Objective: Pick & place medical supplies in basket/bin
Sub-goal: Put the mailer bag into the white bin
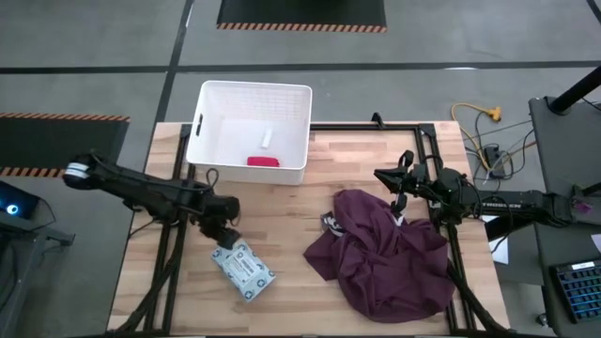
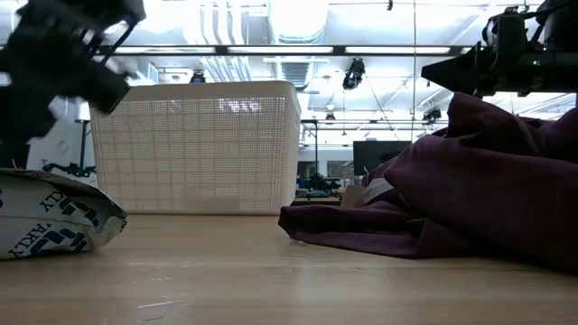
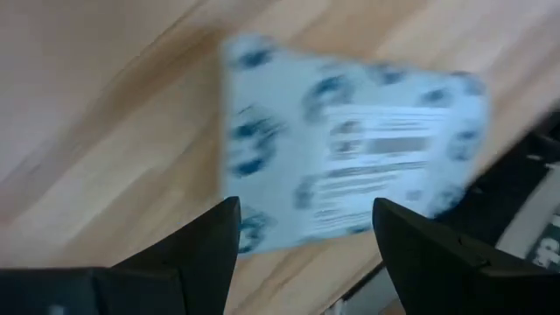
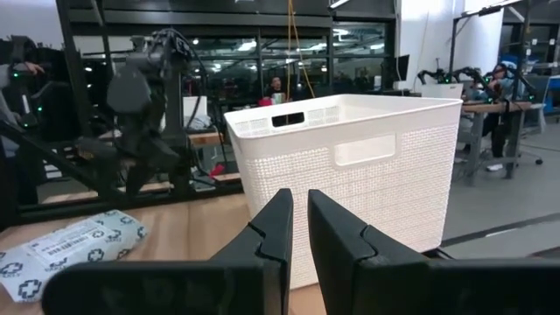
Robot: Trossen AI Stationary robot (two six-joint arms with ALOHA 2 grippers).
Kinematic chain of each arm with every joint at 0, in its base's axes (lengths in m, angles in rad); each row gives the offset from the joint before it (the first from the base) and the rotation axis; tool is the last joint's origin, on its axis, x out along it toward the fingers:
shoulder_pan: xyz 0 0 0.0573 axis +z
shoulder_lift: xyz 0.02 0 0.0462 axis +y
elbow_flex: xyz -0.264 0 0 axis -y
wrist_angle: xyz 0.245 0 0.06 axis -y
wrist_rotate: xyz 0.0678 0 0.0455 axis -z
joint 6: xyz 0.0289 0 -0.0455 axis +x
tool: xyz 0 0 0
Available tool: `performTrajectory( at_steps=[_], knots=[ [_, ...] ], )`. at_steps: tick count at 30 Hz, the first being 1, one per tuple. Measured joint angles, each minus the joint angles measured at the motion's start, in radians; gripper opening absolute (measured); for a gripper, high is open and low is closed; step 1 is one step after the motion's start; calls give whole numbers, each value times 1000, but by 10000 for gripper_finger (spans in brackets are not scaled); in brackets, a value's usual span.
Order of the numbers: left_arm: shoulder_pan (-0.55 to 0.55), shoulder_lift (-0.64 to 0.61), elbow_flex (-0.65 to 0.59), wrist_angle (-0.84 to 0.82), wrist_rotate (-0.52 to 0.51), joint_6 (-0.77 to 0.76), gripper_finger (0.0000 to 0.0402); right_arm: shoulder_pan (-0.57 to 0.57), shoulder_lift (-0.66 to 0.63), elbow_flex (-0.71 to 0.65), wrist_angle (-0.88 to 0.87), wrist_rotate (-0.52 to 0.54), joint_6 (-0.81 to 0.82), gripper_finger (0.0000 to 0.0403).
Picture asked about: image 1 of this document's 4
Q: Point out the small pink object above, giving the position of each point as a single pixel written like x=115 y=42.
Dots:
x=583 y=205

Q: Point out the grey metal stand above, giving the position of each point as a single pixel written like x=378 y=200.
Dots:
x=19 y=263

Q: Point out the black white printed label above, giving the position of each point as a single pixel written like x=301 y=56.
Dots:
x=331 y=223

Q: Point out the small grey caster wheel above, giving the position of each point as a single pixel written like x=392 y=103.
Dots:
x=542 y=319

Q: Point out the white gauze roll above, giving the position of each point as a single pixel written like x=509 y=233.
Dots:
x=266 y=138

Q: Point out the small red packet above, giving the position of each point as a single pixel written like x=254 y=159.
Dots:
x=263 y=161

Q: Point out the black power strip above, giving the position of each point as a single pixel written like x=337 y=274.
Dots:
x=494 y=157

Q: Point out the black clamp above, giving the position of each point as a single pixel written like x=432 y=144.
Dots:
x=377 y=119

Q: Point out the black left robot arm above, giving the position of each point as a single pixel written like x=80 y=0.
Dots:
x=141 y=190

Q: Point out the black table frame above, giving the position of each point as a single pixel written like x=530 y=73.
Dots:
x=366 y=127

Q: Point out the white blue printed wipes packet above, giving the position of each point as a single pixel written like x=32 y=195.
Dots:
x=244 y=271

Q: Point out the white paper sheet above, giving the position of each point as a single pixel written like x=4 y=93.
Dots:
x=500 y=249

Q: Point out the black device with blue light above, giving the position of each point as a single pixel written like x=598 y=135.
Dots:
x=19 y=202

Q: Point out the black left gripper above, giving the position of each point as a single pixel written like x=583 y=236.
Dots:
x=218 y=213

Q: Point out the thick black pole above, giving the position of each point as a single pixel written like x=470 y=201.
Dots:
x=577 y=91

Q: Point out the maroon crumpled cloth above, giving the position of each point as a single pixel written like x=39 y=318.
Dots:
x=380 y=263

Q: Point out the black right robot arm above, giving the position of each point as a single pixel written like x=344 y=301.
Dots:
x=516 y=204

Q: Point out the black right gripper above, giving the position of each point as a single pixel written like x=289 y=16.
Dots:
x=420 y=185

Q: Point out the black backlit keyboard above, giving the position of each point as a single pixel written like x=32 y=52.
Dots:
x=580 y=291

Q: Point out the grey side table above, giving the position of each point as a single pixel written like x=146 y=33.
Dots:
x=563 y=155

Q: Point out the black hazard striped floor mat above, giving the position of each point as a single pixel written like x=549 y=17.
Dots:
x=56 y=143
x=300 y=11

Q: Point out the white perforated plastic basket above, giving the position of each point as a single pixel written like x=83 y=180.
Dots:
x=225 y=141

